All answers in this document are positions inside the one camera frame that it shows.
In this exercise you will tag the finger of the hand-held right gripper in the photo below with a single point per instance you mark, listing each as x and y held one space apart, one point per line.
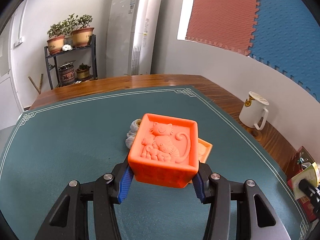
306 186

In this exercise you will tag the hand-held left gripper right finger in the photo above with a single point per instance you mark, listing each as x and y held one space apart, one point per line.
199 185

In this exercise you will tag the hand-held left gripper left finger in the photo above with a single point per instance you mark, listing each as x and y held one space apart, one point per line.
125 182

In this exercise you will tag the red box container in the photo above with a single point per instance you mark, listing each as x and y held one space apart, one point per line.
296 165

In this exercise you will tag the dark orange embossed cube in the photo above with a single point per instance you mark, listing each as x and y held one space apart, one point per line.
162 150

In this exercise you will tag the light orange embossed cube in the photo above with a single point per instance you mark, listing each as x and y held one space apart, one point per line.
205 151

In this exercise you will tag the green table mat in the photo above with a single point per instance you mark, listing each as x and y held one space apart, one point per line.
62 142

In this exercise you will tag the white mug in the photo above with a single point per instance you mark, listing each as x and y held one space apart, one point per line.
251 112

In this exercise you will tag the small brown potted plant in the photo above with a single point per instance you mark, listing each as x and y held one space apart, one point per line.
83 73

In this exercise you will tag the dark patterned plant pot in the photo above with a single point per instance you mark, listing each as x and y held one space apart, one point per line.
67 75

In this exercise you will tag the wooden sticks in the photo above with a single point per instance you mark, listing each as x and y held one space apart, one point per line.
37 85

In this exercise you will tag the black metal plant shelf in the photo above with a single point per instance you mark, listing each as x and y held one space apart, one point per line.
93 55

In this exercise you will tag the white ornament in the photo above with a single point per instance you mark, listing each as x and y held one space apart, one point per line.
67 48

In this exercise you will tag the white glass door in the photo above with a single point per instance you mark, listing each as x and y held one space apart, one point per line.
6 92

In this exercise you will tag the potted plant in large tan pot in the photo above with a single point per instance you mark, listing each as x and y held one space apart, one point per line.
82 37

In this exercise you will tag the blue foam mat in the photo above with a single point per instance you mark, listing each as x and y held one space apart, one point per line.
287 35

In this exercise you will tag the white standing air conditioner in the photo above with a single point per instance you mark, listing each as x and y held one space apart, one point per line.
130 30

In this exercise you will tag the potted plant in grey pot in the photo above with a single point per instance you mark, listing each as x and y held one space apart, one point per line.
69 25

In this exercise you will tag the red foam mat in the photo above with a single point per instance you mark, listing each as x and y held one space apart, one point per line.
222 15

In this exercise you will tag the white wall socket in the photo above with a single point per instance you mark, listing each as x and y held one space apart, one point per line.
18 41

